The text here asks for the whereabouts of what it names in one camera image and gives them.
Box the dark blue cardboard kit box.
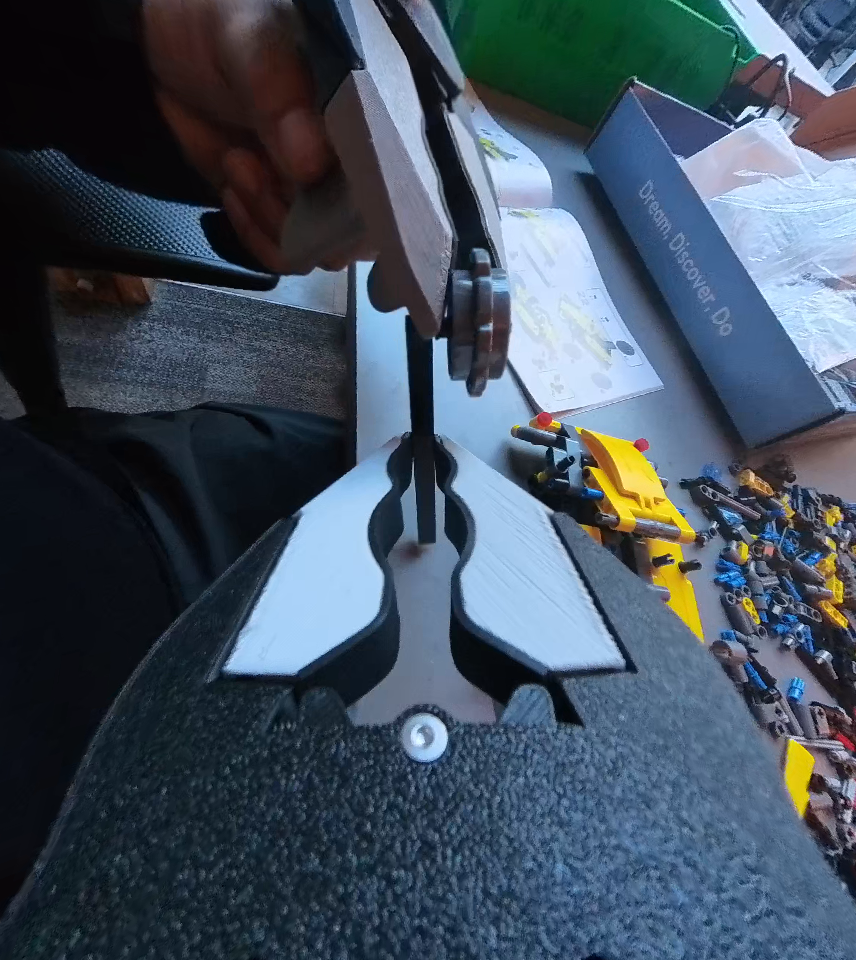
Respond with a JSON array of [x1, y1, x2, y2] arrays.
[[584, 78, 856, 451]]

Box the clear plastic bags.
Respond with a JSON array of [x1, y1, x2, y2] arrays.
[[679, 116, 856, 399]]

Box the pile of small brick parts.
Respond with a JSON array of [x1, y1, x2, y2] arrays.
[[679, 457, 856, 935]]

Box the long black holed beam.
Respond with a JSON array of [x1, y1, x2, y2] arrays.
[[405, 315, 439, 545]]

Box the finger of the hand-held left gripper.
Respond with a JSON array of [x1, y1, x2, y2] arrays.
[[325, 69, 457, 340], [428, 97, 509, 271]]

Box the black gear wheel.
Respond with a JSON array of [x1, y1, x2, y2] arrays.
[[443, 247, 513, 397]]

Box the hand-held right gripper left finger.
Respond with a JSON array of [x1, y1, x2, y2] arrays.
[[221, 435, 410, 680]]

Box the black office chair armrest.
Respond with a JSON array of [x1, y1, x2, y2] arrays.
[[0, 142, 283, 421]]

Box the yellow toy brick vehicle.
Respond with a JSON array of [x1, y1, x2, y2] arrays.
[[510, 411, 707, 645]]

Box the yellow curved panel piece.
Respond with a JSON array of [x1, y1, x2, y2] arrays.
[[782, 738, 818, 819]]

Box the green plastic bin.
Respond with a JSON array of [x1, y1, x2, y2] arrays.
[[443, 0, 763, 130]]

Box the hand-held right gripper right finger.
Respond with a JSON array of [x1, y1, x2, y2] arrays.
[[435, 436, 628, 678]]

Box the white instruction booklet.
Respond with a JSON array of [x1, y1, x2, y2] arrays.
[[467, 97, 665, 419]]

